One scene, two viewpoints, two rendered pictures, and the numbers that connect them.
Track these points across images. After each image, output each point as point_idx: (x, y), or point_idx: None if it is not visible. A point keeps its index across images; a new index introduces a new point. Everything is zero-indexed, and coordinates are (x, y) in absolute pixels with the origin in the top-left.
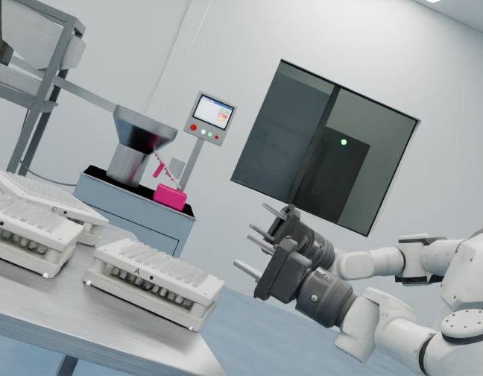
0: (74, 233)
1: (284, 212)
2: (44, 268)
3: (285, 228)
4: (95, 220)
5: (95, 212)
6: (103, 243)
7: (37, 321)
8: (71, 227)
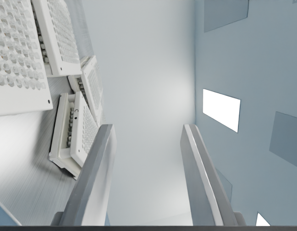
0: (47, 24)
1: (237, 211)
2: None
3: (173, 228)
4: (74, 141)
5: (82, 156)
6: (56, 186)
7: None
8: (54, 43)
